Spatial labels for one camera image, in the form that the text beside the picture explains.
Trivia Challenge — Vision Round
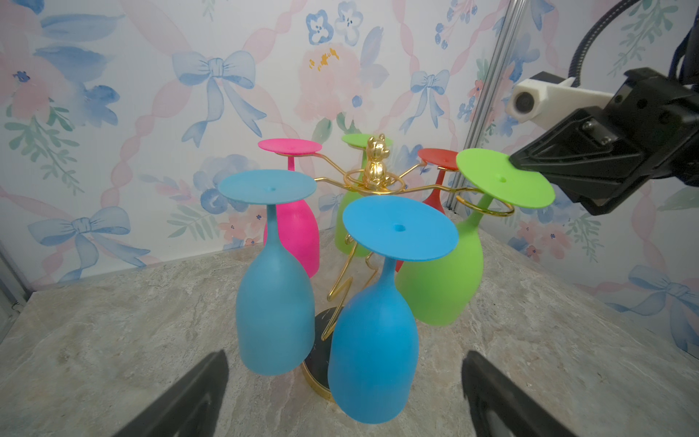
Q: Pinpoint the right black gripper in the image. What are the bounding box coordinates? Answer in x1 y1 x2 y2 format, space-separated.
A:
510 68 698 216

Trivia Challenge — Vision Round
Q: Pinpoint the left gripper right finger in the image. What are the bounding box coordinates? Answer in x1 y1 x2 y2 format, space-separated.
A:
462 351 573 437

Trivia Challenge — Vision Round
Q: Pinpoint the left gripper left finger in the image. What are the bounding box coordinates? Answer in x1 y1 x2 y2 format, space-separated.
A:
116 351 229 436

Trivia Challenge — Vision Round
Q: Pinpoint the green wine glass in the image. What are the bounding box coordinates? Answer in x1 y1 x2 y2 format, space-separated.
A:
396 149 555 326
334 132 393 258

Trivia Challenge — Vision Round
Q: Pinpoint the red wine glass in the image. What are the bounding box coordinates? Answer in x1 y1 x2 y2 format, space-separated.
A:
394 146 461 273

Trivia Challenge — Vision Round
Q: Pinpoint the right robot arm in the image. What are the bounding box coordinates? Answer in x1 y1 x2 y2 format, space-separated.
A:
507 1 698 216

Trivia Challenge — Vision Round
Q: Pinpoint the teal blue wine glass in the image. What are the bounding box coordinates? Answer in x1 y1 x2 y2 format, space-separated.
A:
220 169 317 376

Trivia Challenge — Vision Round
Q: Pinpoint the bright blue wine glass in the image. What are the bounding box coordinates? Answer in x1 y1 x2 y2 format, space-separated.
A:
328 196 459 424

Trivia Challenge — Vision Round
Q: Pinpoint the pink wine glass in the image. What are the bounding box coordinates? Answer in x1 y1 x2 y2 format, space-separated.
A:
258 138 322 278

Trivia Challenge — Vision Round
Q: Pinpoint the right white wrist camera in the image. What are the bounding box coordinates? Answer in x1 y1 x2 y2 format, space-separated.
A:
505 72 613 130

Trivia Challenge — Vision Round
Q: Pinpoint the black corrugated cable conduit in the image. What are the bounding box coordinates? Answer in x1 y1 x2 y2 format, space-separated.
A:
567 0 643 88

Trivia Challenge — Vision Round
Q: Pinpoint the right aluminium corner post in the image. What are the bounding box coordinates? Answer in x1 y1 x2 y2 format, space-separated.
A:
444 0 533 214

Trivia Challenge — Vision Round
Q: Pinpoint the gold wire wine glass rack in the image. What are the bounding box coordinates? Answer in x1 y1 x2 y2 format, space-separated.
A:
272 133 517 402

